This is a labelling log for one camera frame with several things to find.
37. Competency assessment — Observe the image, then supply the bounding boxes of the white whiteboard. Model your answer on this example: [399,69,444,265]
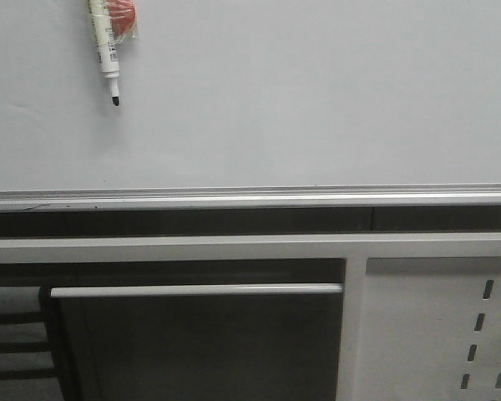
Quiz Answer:
[0,1,501,211]

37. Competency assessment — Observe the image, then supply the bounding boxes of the red round magnet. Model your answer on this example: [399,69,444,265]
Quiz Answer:
[107,0,137,37]

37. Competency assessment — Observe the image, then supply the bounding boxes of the black striped chair back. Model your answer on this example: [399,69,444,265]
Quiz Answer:
[0,287,63,400]

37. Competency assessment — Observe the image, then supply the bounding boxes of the white whiteboard marker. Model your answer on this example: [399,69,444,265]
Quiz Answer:
[85,0,120,107]

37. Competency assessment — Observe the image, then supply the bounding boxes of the dark grey panel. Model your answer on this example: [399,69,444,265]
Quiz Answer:
[50,283,343,400]

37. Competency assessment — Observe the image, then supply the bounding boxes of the white perforated pegboard panel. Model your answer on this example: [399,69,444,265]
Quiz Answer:
[356,257,501,400]

